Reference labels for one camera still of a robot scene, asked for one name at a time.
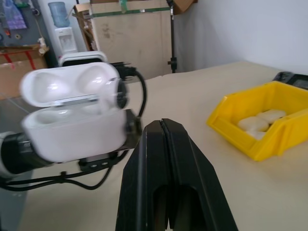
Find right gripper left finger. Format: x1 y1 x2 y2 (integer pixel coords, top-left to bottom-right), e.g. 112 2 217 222
115 119 172 231

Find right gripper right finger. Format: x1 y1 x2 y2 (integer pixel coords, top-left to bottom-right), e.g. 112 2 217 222
161 118 239 231

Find white earbud case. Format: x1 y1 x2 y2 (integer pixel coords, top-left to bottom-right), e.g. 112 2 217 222
19 62 128 164

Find yellow plastic bin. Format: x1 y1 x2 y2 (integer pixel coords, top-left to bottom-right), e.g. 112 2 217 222
206 81 308 161

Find cardboard box with red tape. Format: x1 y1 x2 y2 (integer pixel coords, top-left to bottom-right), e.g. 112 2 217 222
0 44 50 97

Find brown cardboard box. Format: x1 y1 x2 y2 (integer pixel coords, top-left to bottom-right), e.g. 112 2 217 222
173 0 199 15

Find white water dispenser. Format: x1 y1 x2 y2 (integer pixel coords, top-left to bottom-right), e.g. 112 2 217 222
54 27 77 55

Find large plywood board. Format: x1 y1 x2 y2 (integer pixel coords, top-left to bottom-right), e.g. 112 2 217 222
90 0 173 80

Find leaning cardboard pieces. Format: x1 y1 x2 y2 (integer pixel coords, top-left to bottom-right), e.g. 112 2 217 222
72 3 100 52

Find black handheld game console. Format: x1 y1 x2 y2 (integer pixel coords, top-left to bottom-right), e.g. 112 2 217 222
272 71 308 91

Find black stand pole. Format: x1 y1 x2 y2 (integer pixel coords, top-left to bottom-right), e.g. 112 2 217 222
166 0 179 74

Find blue water bottle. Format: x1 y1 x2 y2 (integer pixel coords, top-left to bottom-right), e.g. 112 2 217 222
48 1 71 28

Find purple plastic bag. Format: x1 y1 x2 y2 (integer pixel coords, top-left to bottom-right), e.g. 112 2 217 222
5 0 27 30

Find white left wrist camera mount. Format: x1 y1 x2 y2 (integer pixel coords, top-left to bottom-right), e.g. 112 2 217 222
58 51 108 69

